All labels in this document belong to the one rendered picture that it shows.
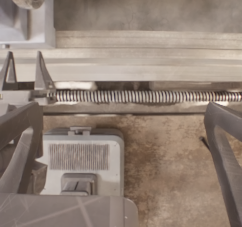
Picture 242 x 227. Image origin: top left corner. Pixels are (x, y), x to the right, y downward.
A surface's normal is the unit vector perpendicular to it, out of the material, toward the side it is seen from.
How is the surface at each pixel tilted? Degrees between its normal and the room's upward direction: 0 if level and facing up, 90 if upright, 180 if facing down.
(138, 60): 45
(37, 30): 0
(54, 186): 0
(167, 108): 0
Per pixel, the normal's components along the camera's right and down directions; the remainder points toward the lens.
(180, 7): 0.39, 0.04
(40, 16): 0.02, 0.10
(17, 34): 0.00, 0.92
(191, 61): 0.01, -0.63
